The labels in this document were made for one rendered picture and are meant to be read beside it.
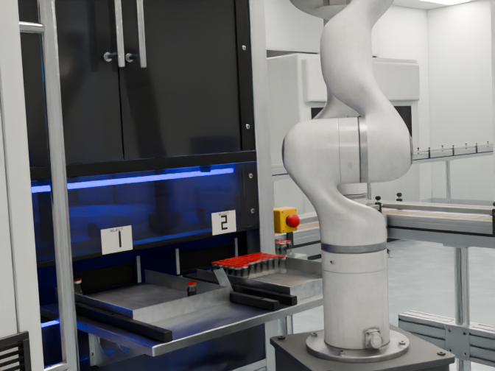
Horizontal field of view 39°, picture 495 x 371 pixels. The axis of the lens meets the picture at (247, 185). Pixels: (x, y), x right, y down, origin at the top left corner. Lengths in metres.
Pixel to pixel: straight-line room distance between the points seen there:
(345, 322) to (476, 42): 9.54
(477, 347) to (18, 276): 1.87
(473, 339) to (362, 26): 1.48
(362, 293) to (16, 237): 0.60
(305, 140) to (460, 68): 9.60
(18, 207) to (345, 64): 0.65
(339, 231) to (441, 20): 9.86
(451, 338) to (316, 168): 1.50
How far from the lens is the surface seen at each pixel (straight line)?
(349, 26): 1.37
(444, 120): 10.93
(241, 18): 2.00
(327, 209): 1.24
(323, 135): 1.23
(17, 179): 1.01
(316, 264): 1.87
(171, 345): 1.36
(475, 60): 10.69
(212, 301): 1.59
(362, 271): 1.25
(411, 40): 10.77
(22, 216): 1.02
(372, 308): 1.28
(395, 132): 1.24
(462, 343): 2.62
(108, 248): 1.72
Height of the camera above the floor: 1.27
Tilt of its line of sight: 5 degrees down
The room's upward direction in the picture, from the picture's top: 3 degrees counter-clockwise
